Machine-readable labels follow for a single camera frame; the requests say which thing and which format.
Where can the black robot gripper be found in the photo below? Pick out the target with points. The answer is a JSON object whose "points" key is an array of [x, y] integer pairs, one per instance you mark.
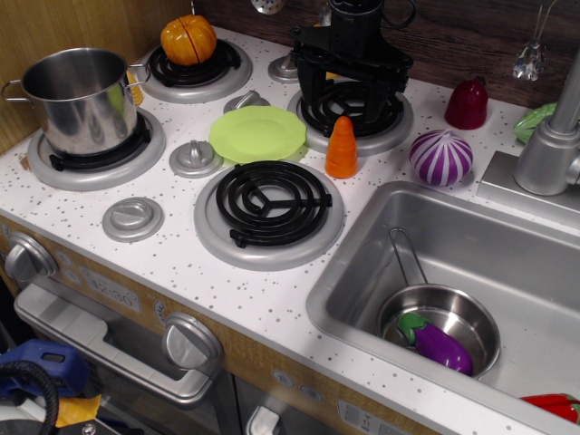
{"points": [[352, 45]]}

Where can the orange toy carrot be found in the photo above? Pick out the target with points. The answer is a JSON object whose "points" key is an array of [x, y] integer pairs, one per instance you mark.
{"points": [[341, 156]]}

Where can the light green plastic plate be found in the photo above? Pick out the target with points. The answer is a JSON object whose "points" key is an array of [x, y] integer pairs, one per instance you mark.
{"points": [[256, 133]]}

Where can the back right black burner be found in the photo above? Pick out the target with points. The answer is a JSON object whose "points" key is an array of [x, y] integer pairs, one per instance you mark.
{"points": [[348, 98]]}

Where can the black burner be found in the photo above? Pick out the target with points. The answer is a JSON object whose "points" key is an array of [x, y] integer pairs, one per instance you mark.
{"points": [[348, 98], [269, 215], [132, 158], [226, 71]]}

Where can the silver stovetop knob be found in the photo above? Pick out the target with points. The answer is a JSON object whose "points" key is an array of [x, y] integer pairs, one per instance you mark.
{"points": [[132, 219], [251, 98], [283, 69], [195, 159]]}

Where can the back left black burner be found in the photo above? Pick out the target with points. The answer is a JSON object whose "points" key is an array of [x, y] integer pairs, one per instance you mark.
{"points": [[226, 71]]}

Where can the purple striped toy onion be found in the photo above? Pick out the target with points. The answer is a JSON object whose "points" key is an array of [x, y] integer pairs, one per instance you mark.
{"points": [[441, 158]]}

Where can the dark red toy pepper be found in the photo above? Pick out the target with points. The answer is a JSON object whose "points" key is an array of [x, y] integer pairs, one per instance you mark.
{"points": [[468, 105]]}

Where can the front right black burner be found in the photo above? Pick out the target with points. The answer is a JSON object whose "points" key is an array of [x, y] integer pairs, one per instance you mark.
{"points": [[269, 215]]}

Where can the orange toy pumpkin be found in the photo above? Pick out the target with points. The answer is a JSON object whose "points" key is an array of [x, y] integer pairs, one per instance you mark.
{"points": [[188, 40]]}

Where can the green toy vegetable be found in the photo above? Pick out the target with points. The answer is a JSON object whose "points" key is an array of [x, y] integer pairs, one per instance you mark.
{"points": [[526, 125]]}

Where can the hanging clear utensil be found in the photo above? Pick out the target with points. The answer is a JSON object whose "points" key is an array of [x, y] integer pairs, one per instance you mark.
{"points": [[530, 60]]}

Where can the silver toy faucet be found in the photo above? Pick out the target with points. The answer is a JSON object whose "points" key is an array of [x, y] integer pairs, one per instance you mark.
{"points": [[544, 179]]}

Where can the grey toy sink basin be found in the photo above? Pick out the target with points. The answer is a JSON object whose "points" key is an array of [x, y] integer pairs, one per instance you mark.
{"points": [[525, 274]]}

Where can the stainless steel pot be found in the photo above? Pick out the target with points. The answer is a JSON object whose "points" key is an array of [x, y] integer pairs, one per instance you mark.
{"points": [[82, 99]]}

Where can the front left black burner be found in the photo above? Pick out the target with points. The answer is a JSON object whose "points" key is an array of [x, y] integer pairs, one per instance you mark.
{"points": [[132, 158]]}

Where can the small steel saucepan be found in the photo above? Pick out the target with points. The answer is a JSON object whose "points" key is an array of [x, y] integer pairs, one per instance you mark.
{"points": [[452, 310]]}

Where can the purple toy eggplant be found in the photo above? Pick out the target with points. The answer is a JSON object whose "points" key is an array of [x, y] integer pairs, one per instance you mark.
{"points": [[431, 342]]}

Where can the silver oven dial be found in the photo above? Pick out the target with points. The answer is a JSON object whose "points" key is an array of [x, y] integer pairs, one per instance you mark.
{"points": [[188, 343], [27, 258]]}

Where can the red toy chili pepper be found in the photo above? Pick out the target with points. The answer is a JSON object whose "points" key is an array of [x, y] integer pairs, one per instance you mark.
{"points": [[562, 405]]}

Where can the blue black device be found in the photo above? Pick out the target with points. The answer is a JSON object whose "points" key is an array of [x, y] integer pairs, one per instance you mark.
{"points": [[37, 366]]}

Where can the grey oven door handle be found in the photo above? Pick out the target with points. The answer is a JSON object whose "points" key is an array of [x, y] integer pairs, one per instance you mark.
{"points": [[117, 344]]}

